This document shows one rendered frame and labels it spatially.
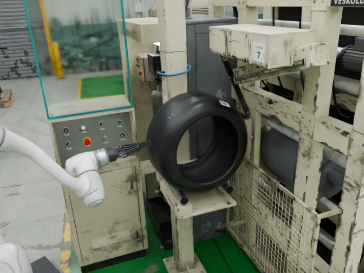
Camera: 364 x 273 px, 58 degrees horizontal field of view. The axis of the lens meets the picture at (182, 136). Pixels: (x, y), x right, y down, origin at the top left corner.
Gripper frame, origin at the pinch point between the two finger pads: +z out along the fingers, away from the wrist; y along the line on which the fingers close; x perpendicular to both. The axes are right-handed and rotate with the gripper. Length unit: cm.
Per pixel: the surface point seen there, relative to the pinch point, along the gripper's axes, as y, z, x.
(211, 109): -10.8, 36.1, -12.3
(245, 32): -18, 56, -47
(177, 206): -10.0, 7.8, 37.9
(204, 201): -4, 26, 46
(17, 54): 913, -157, 30
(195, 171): 12.4, 28.9, 34.8
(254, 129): 19, 77, 23
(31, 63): 914, -129, 62
